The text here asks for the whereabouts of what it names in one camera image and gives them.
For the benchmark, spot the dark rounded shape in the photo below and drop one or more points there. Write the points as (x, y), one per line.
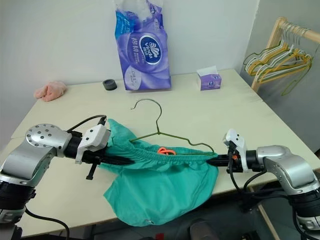
(201, 230)

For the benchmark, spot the small purple tissue box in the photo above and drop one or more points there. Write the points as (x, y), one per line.
(210, 83)

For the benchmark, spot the black tape roll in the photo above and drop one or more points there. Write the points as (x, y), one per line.
(110, 84)

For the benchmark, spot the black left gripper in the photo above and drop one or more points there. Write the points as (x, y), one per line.
(93, 157)

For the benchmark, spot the small red object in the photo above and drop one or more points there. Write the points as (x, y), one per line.
(160, 237)

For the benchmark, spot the pink cloth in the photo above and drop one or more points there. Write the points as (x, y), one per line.
(51, 90)

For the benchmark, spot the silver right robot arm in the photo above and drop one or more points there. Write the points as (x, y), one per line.
(282, 162)

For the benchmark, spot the purple tissue pack bag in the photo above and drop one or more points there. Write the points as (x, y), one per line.
(145, 70)

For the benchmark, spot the green shorts garment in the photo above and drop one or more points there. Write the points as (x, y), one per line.
(155, 190)

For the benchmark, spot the hangers on wooden rack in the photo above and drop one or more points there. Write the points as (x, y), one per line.
(272, 42)

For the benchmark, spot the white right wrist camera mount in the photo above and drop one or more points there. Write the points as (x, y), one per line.
(237, 140)

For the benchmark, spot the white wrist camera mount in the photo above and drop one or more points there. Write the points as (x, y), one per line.
(96, 137)
(237, 140)

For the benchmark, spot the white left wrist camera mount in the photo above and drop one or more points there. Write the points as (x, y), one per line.
(96, 137)

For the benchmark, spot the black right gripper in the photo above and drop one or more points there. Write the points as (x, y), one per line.
(232, 162)

